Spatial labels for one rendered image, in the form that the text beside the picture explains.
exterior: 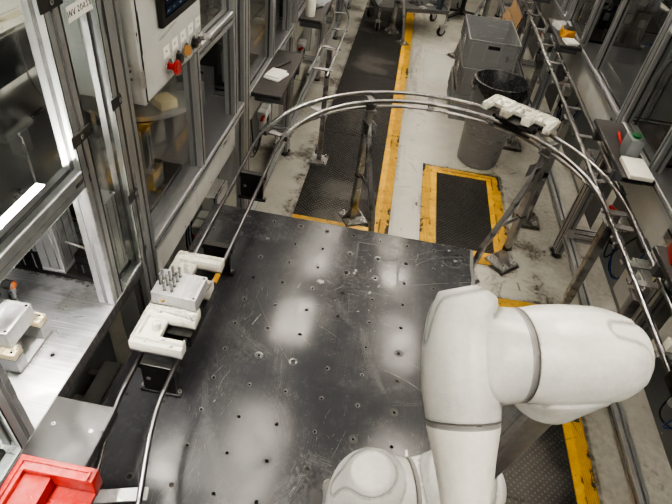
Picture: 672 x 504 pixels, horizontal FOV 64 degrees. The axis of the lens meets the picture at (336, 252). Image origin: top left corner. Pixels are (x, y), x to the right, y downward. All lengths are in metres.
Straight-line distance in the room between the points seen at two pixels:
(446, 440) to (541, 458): 1.80
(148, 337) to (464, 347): 0.97
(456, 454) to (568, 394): 0.17
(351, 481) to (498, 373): 0.56
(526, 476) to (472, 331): 1.77
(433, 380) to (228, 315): 1.14
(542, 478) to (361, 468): 1.37
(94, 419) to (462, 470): 0.86
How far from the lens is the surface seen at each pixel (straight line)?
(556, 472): 2.52
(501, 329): 0.73
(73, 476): 1.22
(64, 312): 1.56
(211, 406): 1.59
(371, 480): 1.20
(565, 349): 0.76
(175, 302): 1.53
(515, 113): 2.93
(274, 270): 1.93
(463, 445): 0.73
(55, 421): 1.36
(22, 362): 1.45
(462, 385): 0.71
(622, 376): 0.81
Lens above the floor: 2.02
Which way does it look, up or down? 41 degrees down
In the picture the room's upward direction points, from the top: 8 degrees clockwise
